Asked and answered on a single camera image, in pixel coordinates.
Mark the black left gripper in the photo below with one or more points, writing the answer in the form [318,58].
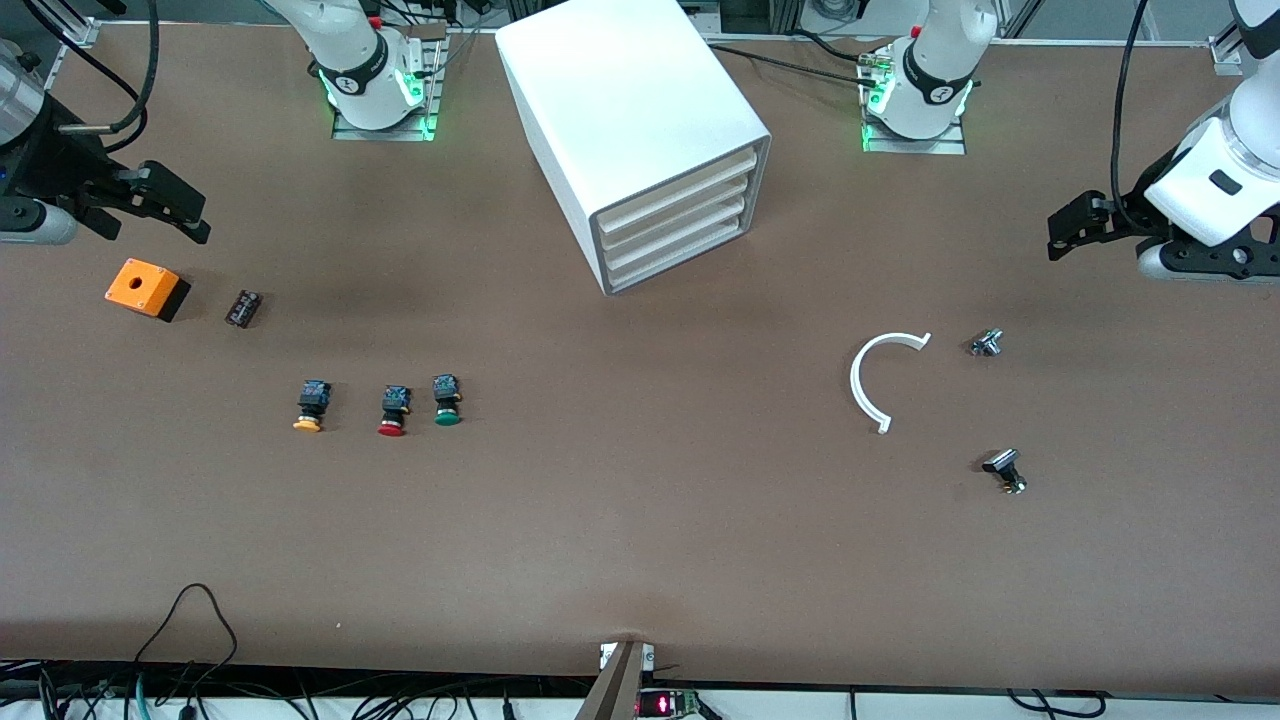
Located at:
[1128,213]

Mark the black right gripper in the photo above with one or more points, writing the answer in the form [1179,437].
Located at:
[50,162]

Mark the green push button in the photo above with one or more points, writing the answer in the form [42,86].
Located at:
[446,395]

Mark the white plastic bin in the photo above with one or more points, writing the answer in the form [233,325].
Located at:
[680,236]

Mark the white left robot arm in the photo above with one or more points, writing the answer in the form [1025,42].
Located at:
[1220,170]

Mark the yellow push button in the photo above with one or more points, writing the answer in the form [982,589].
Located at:
[313,400]

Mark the red push button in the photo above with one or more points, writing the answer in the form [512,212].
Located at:
[396,405]

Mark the small black contact block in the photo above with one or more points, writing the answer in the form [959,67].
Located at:
[243,308]

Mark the small silver metal part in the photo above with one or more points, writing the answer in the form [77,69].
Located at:
[986,343]

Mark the small device with red display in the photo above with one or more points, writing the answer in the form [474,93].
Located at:
[665,705]

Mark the orange button enclosure box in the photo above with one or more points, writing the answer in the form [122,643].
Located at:
[155,285]

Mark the aluminium frame profile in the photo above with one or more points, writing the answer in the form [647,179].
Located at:
[1226,55]
[80,32]

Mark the black and silver switch part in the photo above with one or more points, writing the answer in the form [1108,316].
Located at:
[1003,465]

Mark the aluminium right arm base plate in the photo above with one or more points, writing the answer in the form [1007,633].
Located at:
[385,134]

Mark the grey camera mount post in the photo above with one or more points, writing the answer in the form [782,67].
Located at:
[615,690]

